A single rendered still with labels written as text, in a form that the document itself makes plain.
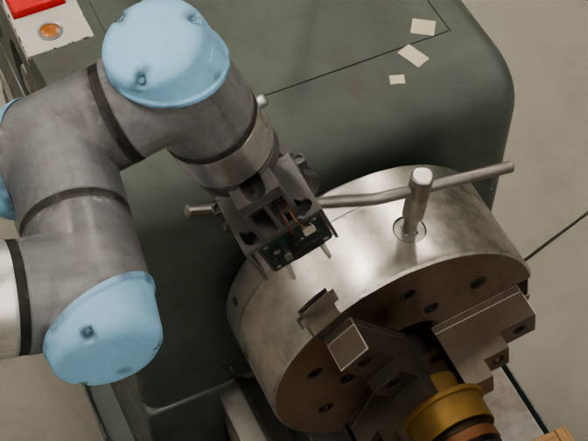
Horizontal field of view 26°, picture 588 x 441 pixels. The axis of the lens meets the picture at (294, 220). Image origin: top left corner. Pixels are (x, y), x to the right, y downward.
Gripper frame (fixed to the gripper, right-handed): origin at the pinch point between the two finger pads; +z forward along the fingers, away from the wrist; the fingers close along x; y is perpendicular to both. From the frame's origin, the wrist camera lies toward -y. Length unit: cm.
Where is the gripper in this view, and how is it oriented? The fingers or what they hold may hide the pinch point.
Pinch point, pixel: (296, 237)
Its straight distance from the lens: 114.8
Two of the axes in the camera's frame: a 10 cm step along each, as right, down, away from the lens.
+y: 4.3, 7.4, -5.2
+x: 8.5, -5.2, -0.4
